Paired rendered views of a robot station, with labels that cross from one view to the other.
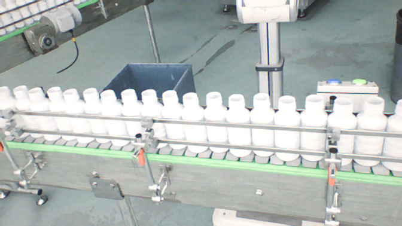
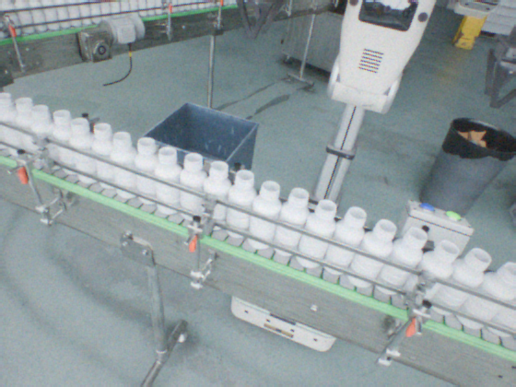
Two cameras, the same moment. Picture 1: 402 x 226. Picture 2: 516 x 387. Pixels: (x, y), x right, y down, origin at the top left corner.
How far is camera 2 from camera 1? 0.27 m
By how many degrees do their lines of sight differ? 10
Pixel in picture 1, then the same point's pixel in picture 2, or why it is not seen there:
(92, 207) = not seen: hidden behind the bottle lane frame
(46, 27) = (103, 34)
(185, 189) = (229, 280)
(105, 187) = (137, 251)
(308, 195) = (368, 325)
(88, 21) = (149, 37)
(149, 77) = (206, 123)
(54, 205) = not seen: hidden behind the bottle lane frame
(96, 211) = not seen: hidden behind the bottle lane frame
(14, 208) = (30, 215)
